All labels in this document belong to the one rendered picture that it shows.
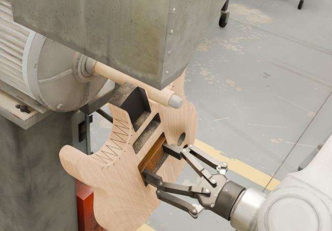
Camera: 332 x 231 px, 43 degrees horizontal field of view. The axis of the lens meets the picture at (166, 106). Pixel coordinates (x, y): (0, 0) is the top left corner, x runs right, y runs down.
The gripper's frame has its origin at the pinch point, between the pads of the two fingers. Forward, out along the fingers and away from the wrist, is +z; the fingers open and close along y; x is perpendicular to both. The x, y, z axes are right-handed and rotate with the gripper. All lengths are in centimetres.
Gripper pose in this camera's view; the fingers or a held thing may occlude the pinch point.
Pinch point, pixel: (156, 160)
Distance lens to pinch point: 94.4
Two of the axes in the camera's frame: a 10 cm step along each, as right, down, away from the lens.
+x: -1.1, -6.0, -7.9
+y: 5.6, -7.0, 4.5
